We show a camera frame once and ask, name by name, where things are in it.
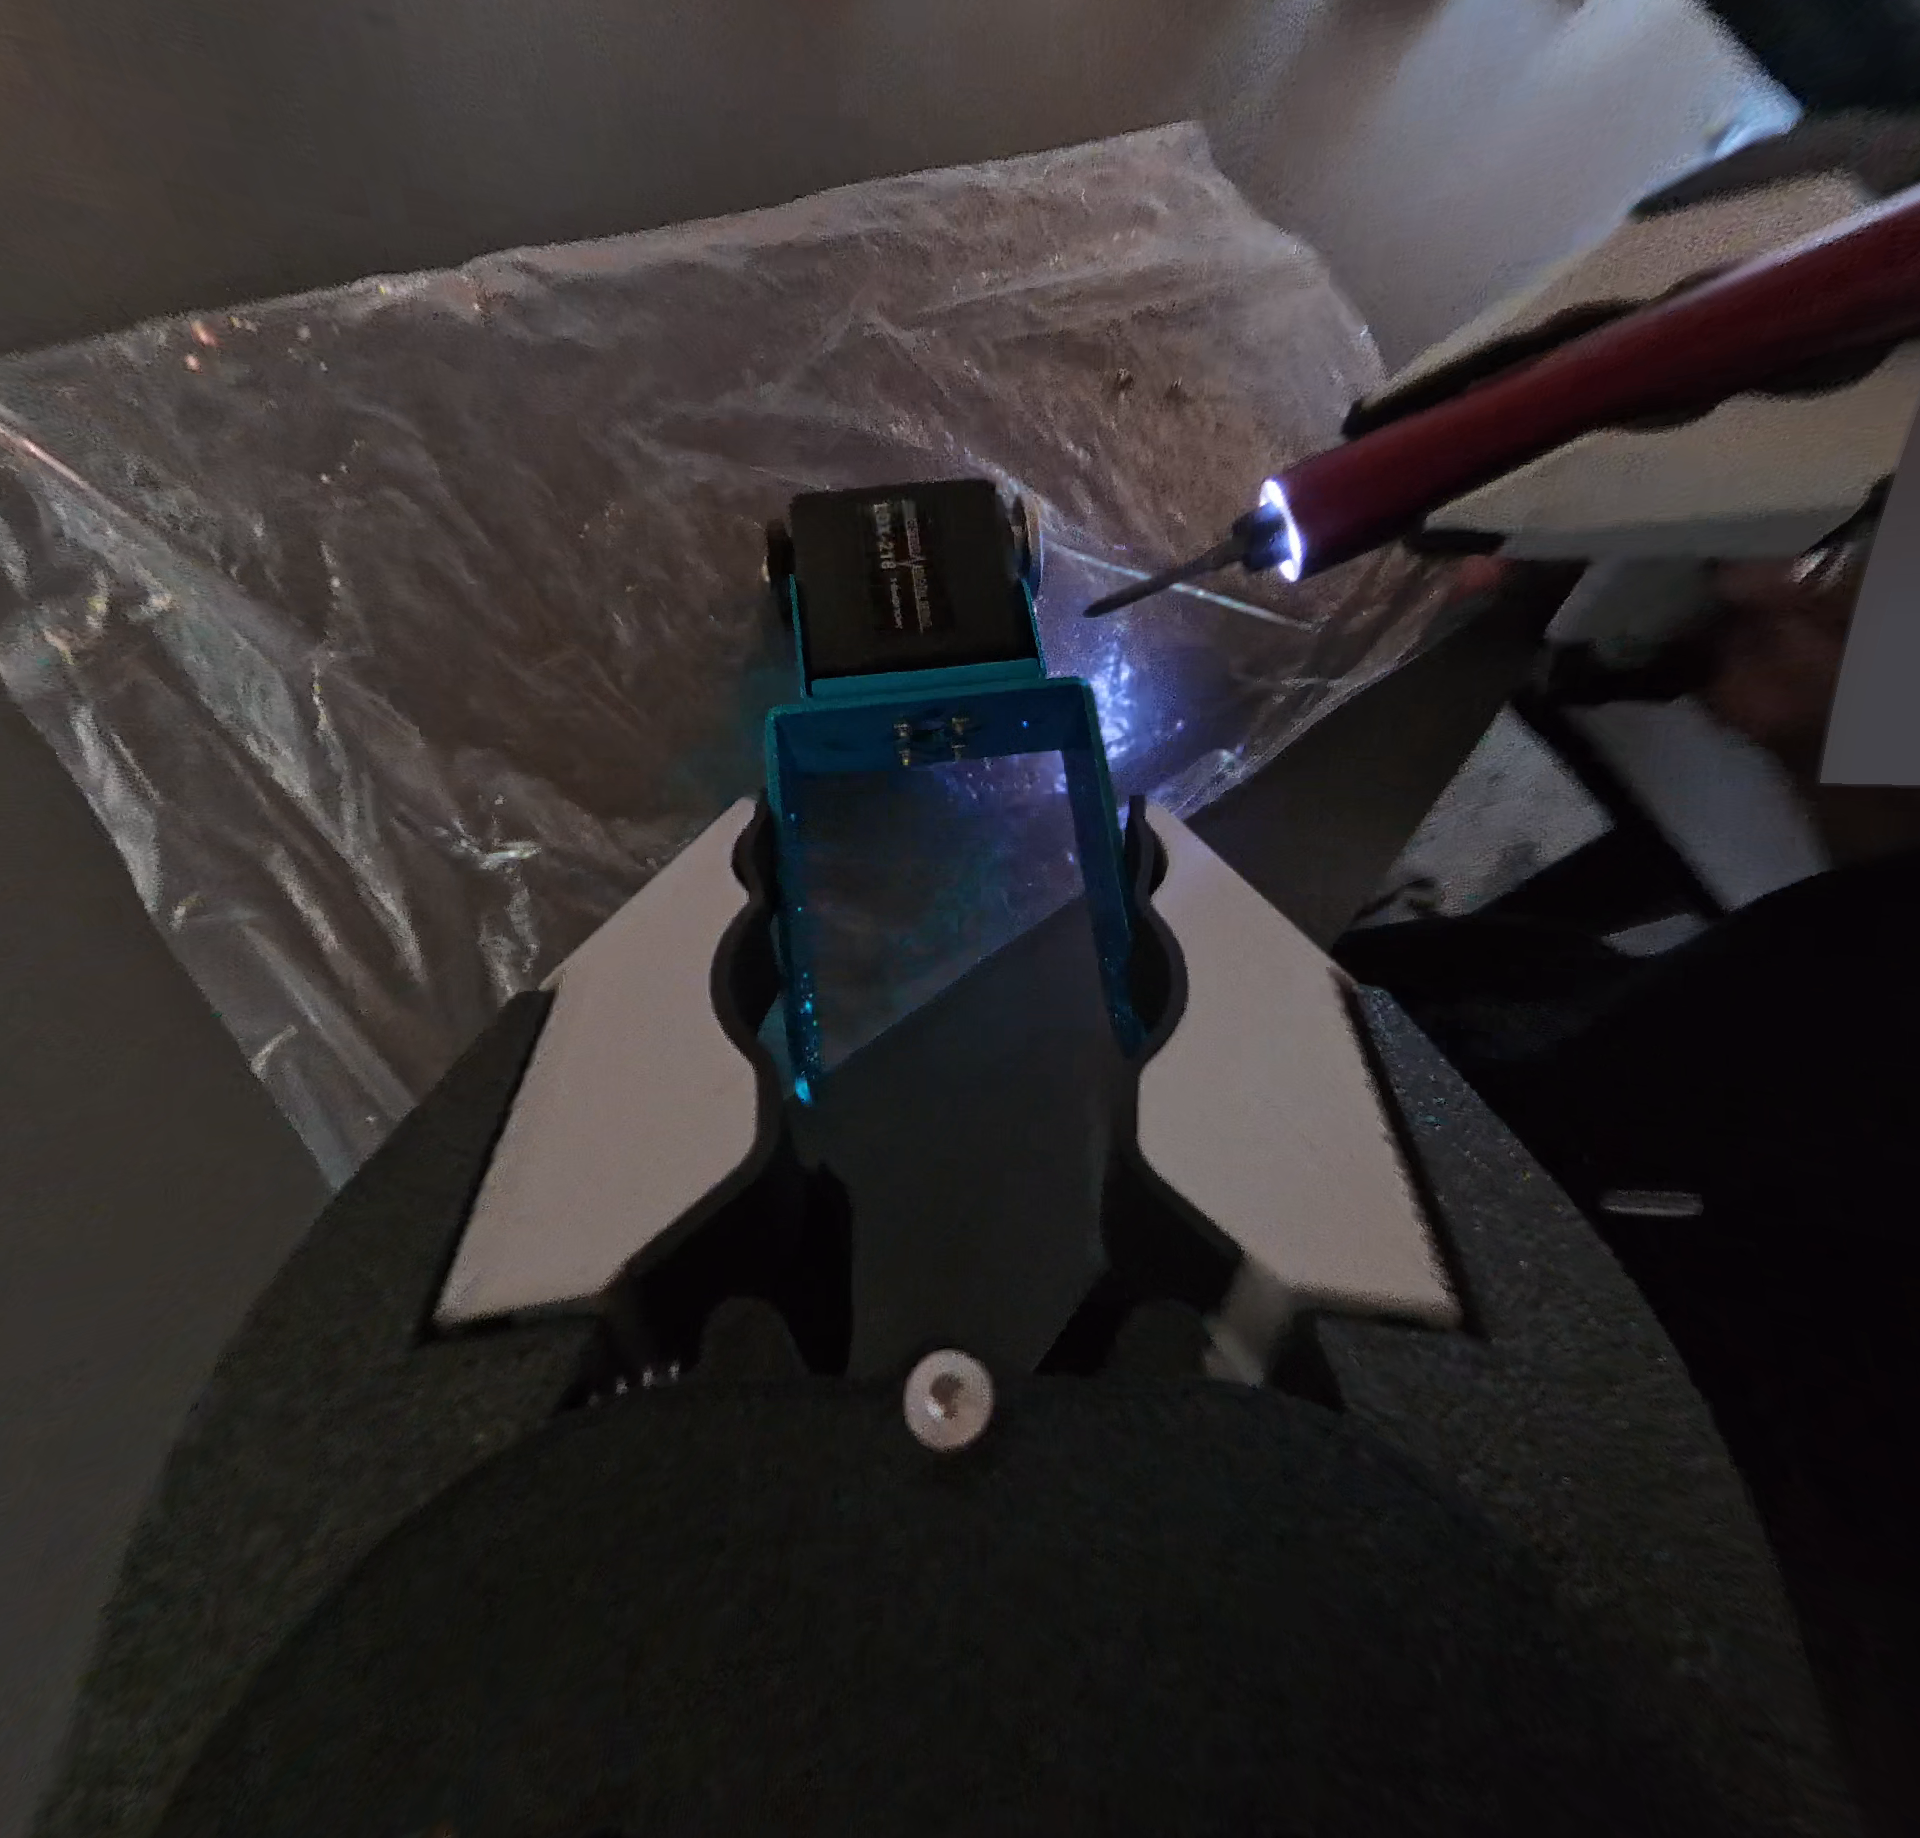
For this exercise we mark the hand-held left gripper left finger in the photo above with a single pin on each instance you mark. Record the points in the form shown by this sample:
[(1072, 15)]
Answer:
[(601, 1119)]

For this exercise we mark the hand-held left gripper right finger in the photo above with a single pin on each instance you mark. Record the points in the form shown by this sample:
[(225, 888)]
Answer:
[(1290, 1119)]

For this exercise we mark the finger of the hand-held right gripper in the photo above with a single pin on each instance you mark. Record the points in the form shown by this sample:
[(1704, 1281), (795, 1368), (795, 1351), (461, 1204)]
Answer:
[(1649, 511), (1649, 272)]

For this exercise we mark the red electric screwdriver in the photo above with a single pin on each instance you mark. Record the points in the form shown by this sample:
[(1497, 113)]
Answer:
[(1575, 414)]

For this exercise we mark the blue metal servo bracket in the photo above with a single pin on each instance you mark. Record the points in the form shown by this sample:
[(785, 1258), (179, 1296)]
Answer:
[(840, 736)]

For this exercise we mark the black servo motor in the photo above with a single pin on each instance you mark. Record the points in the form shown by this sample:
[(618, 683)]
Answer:
[(900, 579)]

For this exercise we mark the grey desk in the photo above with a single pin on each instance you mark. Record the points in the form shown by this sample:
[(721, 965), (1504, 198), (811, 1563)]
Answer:
[(450, 99)]

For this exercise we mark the person's right hand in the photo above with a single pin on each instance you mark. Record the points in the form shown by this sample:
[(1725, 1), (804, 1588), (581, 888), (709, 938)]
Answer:
[(1786, 669)]

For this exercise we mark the white instruction sheet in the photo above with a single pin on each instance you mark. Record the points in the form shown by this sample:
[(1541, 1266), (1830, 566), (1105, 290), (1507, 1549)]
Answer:
[(1500, 54)]

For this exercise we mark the person's dark clothing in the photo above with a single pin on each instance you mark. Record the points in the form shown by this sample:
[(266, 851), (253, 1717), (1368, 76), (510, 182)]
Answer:
[(1725, 1119)]

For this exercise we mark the clear plastic bag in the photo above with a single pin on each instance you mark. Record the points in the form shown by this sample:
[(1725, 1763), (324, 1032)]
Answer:
[(450, 518)]

